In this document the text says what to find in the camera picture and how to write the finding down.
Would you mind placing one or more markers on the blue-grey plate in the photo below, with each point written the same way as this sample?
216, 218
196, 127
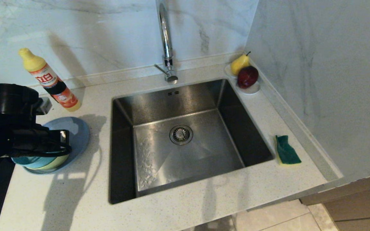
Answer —
77, 134

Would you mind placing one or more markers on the small white dish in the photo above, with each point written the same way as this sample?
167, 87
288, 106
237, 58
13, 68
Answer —
254, 90

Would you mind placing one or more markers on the yellow sponge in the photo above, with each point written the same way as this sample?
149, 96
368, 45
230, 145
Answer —
286, 152

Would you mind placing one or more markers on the wooden cabinet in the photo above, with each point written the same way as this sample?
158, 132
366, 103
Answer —
358, 208

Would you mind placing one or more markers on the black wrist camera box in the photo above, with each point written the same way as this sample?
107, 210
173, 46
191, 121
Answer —
45, 106

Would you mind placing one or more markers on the teal plastic bowl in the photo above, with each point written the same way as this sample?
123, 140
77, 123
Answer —
34, 162

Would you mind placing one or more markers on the stainless steel sink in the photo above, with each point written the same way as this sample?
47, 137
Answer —
204, 154

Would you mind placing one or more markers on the round metal sink drain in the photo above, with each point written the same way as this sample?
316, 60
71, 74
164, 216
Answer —
181, 134

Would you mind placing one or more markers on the chrome faucet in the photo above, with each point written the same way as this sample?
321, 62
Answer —
166, 48

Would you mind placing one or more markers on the white orange dish soap bottle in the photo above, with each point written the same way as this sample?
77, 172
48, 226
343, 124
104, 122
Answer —
51, 81

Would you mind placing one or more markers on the yellow plastic bowl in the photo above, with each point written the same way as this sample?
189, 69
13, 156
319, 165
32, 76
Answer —
55, 164

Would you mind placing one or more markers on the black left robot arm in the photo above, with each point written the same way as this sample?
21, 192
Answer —
8, 128

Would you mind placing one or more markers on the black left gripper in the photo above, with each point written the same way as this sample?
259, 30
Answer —
51, 142

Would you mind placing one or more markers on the yellow pear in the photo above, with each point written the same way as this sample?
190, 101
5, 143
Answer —
239, 63

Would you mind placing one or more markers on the dark red apple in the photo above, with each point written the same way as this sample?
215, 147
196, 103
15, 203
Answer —
247, 77

